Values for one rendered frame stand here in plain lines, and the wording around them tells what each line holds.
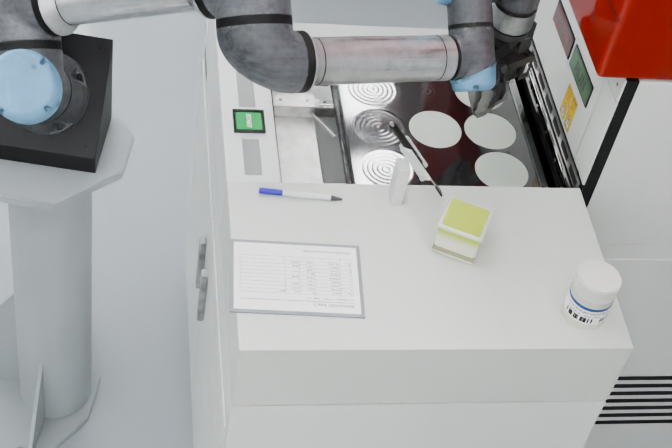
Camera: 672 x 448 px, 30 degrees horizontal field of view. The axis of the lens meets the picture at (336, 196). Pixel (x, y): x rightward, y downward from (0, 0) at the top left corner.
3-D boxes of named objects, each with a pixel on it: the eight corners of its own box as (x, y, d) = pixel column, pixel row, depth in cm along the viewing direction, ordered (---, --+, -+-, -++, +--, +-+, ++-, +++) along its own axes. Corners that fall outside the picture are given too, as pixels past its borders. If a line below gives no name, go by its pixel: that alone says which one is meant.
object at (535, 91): (513, 71, 260) (525, 36, 253) (563, 230, 230) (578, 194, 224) (505, 71, 260) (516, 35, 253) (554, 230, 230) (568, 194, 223)
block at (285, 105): (312, 105, 239) (314, 93, 237) (313, 117, 237) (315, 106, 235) (270, 104, 238) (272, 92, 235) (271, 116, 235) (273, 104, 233)
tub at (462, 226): (484, 237, 210) (493, 209, 205) (472, 268, 205) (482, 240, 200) (442, 222, 211) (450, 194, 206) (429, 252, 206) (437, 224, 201)
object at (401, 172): (419, 191, 215) (435, 135, 206) (423, 207, 212) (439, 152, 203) (385, 190, 214) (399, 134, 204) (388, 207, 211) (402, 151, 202)
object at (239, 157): (252, 38, 260) (258, -16, 250) (272, 238, 222) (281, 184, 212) (206, 36, 258) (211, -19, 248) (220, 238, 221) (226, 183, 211)
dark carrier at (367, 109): (503, 74, 252) (504, 71, 251) (541, 199, 228) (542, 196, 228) (334, 68, 245) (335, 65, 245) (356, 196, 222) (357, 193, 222)
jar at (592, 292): (597, 296, 204) (615, 258, 197) (609, 331, 199) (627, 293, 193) (556, 296, 203) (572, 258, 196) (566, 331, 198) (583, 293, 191)
